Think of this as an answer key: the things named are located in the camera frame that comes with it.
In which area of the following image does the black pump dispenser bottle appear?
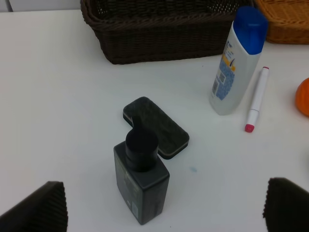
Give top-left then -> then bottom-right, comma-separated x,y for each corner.
113,116 -> 170,225

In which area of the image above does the dark brown wicker basket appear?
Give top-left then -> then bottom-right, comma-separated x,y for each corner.
80,0 -> 255,65

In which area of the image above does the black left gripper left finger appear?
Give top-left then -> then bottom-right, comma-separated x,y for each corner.
0,181 -> 69,232

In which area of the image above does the light orange wicker basket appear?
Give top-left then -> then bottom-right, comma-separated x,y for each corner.
255,0 -> 309,44

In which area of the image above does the white blue-capped shampoo bottle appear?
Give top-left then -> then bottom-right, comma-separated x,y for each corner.
209,6 -> 268,116

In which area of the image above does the white pink-tipped marker pen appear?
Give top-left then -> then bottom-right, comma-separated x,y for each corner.
244,66 -> 269,133

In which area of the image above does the orange tangerine fruit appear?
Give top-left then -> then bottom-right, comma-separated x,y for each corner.
295,78 -> 309,116

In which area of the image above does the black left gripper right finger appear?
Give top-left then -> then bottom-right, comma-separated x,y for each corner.
263,177 -> 309,232

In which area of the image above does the black felt board eraser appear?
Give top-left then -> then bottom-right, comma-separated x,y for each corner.
123,97 -> 190,160

